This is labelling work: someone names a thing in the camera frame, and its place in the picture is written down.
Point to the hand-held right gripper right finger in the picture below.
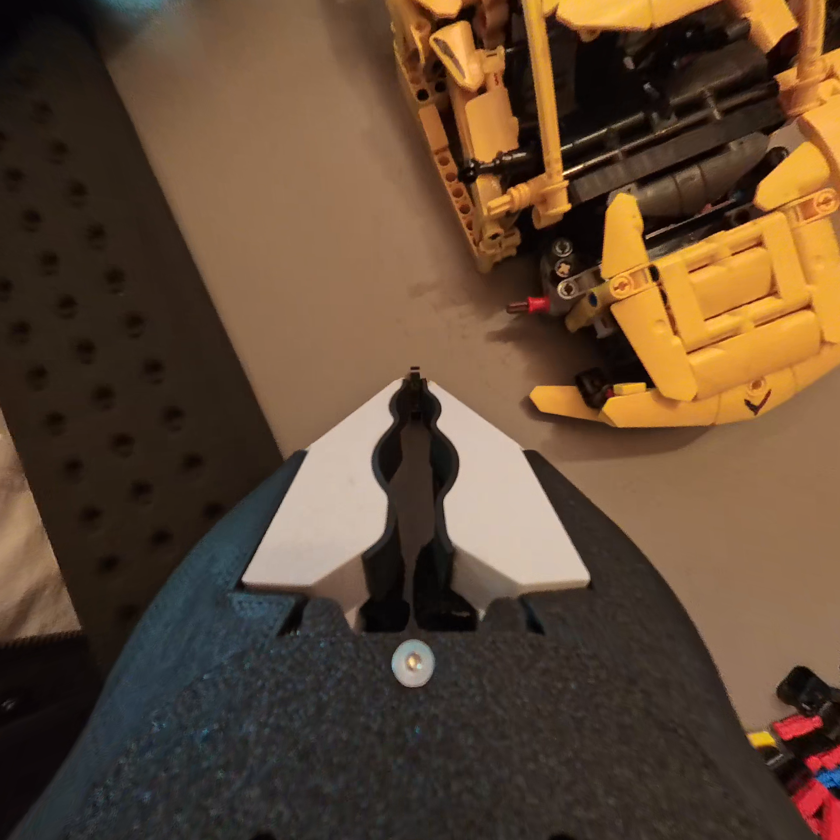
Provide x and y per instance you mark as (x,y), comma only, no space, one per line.
(512,512)

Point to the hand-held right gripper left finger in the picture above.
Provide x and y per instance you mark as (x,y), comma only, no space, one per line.
(315,512)

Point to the yellow toy brick car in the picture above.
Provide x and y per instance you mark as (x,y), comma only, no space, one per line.
(722,315)

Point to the grey desk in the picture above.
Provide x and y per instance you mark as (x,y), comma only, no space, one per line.
(328,229)

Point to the perforated grey panel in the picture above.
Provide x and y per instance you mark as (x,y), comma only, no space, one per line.
(98,295)

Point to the pile of mixed small bricks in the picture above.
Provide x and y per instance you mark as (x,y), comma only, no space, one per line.
(807,735)

